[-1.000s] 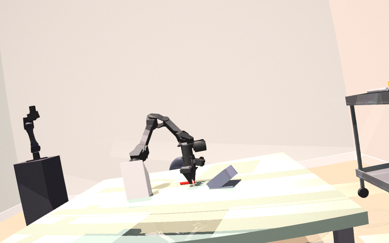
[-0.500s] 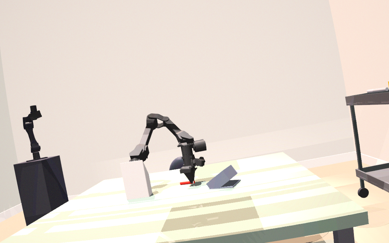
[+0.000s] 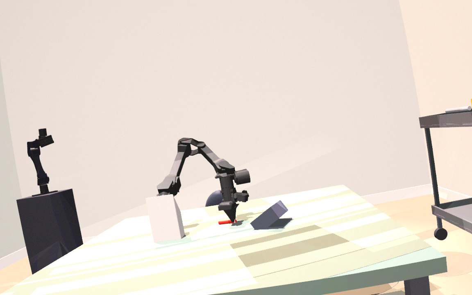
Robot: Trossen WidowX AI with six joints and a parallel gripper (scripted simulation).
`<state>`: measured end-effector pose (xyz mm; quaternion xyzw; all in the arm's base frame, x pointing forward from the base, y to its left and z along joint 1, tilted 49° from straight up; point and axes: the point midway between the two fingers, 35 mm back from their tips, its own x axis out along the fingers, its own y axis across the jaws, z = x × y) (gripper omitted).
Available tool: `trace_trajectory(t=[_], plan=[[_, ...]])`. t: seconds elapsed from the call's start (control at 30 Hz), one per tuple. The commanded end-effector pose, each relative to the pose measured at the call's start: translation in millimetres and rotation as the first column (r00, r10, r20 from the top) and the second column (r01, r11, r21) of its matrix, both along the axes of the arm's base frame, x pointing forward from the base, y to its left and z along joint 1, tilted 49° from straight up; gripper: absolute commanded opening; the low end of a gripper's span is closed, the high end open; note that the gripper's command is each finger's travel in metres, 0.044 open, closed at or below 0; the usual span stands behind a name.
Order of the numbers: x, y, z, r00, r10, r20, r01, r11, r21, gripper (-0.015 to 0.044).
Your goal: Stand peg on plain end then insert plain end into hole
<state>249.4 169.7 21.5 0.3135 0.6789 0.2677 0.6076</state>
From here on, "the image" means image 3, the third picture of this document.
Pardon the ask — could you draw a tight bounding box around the white square panel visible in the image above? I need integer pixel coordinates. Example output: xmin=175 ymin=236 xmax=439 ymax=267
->
xmin=250 ymin=200 xmax=292 ymax=229

